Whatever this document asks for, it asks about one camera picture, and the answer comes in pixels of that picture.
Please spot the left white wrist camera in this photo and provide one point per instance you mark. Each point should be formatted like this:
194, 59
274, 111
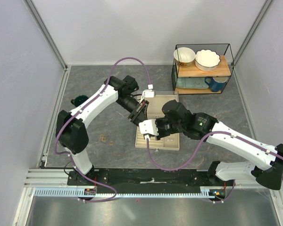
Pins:
148, 93

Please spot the white scalloped bowl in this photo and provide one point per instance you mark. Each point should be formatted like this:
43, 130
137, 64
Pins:
207, 60

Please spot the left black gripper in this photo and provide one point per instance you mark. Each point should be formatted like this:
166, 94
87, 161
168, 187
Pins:
135, 117

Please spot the white bowl with floral pattern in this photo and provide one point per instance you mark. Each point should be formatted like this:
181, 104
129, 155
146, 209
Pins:
184, 56

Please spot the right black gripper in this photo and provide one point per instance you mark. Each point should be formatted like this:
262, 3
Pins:
161, 135

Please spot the dark green mug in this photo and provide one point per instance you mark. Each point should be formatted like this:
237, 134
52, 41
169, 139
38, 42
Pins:
79, 100

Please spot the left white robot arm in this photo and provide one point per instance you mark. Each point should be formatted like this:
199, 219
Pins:
71, 129

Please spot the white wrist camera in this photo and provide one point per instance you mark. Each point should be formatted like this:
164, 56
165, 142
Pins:
148, 93
148, 128

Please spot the blue mug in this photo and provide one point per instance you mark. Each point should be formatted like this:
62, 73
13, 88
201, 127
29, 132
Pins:
216, 84

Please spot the light blue cable duct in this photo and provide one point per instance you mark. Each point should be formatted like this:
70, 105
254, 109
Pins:
84, 193

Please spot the light blue rectangular plate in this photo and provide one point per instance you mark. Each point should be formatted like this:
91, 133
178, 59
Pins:
191, 83

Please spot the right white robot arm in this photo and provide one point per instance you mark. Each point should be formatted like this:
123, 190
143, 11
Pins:
263, 163

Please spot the black wire shelf rack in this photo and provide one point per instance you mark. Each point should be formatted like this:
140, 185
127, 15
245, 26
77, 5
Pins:
225, 68

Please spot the beige jewelry box with lid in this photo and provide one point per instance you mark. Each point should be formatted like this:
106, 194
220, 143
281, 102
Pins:
154, 109

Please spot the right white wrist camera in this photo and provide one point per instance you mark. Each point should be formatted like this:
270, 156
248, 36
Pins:
148, 128

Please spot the beige jewelry tray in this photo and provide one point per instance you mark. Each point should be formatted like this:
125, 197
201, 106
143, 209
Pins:
171, 142

